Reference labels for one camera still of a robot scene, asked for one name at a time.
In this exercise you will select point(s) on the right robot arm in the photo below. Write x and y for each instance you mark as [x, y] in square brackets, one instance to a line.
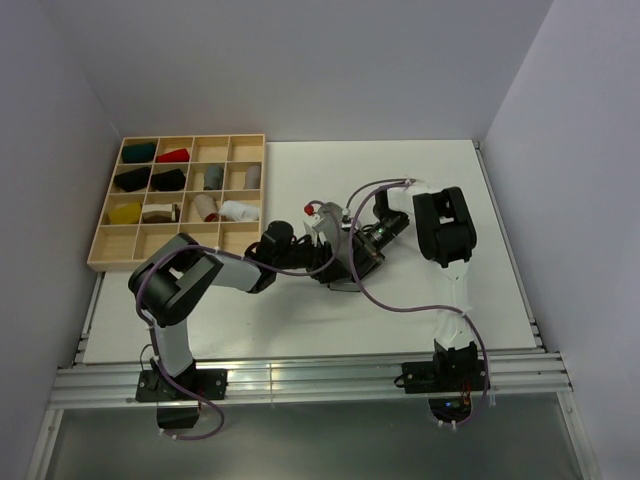
[446, 238]

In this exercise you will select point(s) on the grey sock with black stripes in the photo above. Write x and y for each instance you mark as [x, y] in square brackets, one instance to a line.
[342, 254]

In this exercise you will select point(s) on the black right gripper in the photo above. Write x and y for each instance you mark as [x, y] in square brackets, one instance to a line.
[367, 256]

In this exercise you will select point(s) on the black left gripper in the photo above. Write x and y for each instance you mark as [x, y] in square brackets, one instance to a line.
[321, 255]

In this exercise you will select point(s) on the beige rolled sock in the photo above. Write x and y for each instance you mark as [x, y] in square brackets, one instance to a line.
[206, 207]

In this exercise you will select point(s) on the black rolled sock right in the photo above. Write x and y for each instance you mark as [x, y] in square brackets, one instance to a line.
[168, 181]

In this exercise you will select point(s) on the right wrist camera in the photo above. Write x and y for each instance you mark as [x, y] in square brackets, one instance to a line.
[347, 221]

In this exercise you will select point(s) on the wooden compartment tray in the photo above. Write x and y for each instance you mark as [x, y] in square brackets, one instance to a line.
[124, 247]

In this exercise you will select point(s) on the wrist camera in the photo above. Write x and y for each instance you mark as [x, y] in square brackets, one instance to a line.
[347, 221]
[324, 225]

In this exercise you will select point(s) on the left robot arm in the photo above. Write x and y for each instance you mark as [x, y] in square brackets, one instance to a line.
[168, 287]

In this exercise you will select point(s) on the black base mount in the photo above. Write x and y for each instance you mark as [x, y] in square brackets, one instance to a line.
[438, 376]
[177, 410]

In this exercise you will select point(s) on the black rolled sock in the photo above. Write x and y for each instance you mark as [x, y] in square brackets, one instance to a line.
[168, 181]
[133, 180]

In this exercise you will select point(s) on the red rolled sock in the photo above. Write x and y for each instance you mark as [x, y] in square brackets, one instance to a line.
[175, 156]

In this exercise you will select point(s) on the aluminium frame rail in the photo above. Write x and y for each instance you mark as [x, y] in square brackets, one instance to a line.
[320, 379]

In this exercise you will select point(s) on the dark green rolled sock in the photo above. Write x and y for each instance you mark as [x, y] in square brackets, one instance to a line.
[138, 153]

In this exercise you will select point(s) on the yellow rolled sock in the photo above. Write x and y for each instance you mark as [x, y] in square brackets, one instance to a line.
[127, 214]

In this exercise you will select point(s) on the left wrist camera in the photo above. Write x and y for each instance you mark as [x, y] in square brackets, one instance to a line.
[324, 225]

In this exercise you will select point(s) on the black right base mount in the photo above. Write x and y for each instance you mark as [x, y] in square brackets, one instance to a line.
[438, 376]

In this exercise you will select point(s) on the white brown rolled sock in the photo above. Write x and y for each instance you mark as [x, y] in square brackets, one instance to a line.
[156, 213]

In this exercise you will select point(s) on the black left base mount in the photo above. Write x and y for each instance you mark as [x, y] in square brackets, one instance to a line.
[177, 410]

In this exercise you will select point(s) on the light grey rolled sock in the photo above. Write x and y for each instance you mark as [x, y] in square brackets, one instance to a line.
[253, 178]

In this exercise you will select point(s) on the black rolled sock left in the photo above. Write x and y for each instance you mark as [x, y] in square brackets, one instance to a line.
[133, 180]

